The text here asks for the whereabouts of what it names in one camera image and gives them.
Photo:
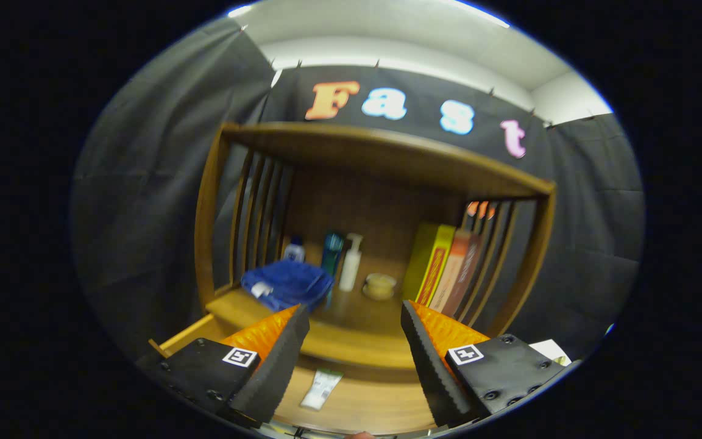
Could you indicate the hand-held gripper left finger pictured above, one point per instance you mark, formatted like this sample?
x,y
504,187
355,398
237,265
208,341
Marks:
x,y
275,360

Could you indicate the orange and cream book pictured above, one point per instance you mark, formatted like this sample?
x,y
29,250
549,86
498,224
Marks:
x,y
453,274

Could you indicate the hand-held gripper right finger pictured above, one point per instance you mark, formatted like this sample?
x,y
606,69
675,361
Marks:
x,y
430,360

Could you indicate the black backdrop cloth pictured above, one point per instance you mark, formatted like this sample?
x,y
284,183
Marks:
x,y
138,183

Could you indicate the wooden drawer with black knob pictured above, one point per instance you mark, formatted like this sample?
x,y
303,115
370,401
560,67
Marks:
x,y
375,408

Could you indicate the teal bottle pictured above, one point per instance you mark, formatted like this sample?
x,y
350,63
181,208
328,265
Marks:
x,y
332,253

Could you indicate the white tube with green end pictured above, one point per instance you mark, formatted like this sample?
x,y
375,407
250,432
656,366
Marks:
x,y
322,389

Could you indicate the white pump bottle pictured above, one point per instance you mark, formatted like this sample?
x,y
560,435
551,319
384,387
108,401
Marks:
x,y
350,268

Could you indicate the small white blue-capped bottle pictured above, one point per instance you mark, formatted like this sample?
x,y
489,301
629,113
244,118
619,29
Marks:
x,y
294,251

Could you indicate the beige lidded cup with saucer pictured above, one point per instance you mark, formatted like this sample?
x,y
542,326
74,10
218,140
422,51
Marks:
x,y
379,286

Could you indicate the yellow book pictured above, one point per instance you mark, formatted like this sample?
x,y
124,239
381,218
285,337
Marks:
x,y
427,262

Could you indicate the white table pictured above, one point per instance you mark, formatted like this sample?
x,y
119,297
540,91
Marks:
x,y
549,350

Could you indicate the blue folded towel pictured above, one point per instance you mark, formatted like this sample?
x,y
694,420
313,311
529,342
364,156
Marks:
x,y
290,283

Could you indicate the brown book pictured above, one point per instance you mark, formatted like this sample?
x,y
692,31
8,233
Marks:
x,y
468,274

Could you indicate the wooden countertop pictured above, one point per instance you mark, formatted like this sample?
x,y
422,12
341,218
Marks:
x,y
351,335

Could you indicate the wooden cabinet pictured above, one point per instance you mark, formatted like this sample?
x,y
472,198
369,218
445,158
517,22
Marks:
x,y
387,155

